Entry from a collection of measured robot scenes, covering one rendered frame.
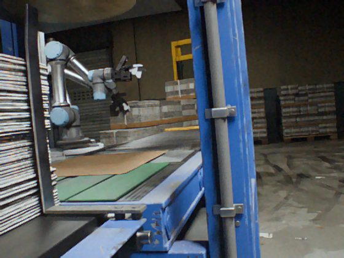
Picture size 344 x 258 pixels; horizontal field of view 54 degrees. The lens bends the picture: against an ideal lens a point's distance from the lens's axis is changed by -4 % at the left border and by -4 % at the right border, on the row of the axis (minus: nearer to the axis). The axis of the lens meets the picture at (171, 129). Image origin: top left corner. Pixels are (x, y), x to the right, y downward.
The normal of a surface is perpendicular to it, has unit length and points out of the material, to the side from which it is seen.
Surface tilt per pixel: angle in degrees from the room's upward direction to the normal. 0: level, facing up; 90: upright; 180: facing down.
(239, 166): 90
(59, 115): 97
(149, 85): 90
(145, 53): 90
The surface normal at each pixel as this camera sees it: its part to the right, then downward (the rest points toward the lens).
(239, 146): -0.24, 0.07
